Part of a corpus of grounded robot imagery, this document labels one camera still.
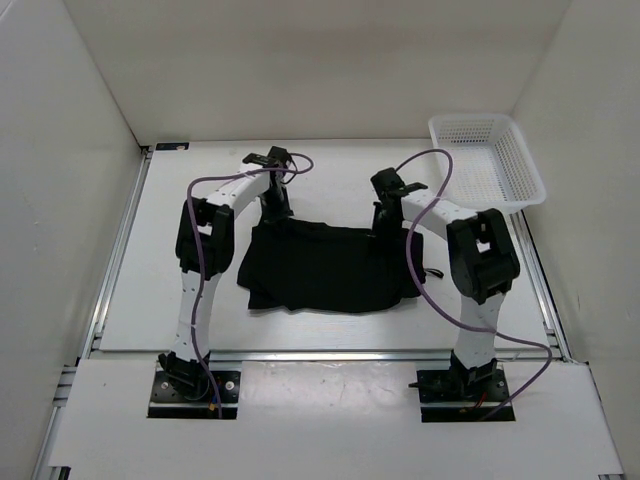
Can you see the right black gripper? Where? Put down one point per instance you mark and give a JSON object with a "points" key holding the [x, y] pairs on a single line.
{"points": [[377, 229]]}

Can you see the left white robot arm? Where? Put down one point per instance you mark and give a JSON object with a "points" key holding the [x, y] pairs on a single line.
{"points": [[205, 243]]}

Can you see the black shorts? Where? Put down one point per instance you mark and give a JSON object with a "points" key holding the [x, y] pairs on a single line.
{"points": [[300, 265]]}

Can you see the aluminium left rail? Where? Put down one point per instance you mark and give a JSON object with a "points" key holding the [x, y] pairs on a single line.
{"points": [[94, 326]]}

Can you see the white plastic mesh basket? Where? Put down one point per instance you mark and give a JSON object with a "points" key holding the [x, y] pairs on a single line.
{"points": [[492, 166]]}

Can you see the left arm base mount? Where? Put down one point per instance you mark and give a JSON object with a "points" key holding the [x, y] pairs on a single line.
{"points": [[183, 390]]}

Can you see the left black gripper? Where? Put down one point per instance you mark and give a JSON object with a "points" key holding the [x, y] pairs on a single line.
{"points": [[279, 215]]}

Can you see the aluminium right rail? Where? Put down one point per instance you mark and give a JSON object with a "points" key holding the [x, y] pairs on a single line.
{"points": [[547, 305]]}

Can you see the aluminium front rail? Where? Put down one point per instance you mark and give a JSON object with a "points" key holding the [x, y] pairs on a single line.
{"points": [[220, 356]]}

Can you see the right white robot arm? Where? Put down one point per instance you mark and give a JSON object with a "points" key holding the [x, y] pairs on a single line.
{"points": [[482, 262]]}

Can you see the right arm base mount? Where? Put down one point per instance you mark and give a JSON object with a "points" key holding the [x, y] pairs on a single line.
{"points": [[460, 395]]}

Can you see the aluminium rail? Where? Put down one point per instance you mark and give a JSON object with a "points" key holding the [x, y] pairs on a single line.
{"points": [[547, 305], [94, 326], [220, 356]]}

